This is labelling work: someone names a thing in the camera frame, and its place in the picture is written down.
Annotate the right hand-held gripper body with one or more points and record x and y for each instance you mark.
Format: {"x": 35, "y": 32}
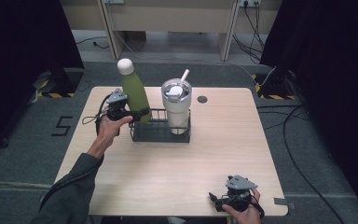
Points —
{"x": 237, "y": 194}

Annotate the person's right hand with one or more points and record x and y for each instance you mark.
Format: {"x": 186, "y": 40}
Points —
{"x": 247, "y": 216}

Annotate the person's left hand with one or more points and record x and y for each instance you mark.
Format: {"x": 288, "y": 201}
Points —
{"x": 108, "y": 130}

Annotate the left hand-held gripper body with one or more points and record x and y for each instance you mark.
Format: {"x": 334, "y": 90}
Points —
{"x": 116, "y": 107}

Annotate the white wall socket with plugs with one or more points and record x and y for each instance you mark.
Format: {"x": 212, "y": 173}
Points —
{"x": 250, "y": 2}

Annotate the green bottle with white cap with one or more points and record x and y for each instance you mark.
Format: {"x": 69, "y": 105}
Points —
{"x": 134, "y": 90}

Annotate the black curtain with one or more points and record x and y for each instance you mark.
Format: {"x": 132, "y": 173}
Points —
{"x": 21, "y": 62}
{"x": 332, "y": 77}

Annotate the white tumbler with straw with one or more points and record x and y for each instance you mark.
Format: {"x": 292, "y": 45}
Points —
{"x": 176, "y": 109}

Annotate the black stand base striped tape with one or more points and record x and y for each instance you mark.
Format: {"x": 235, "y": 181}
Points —
{"x": 60, "y": 82}
{"x": 275, "y": 87}

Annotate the beige desk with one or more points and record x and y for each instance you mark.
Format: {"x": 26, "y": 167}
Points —
{"x": 171, "y": 18}

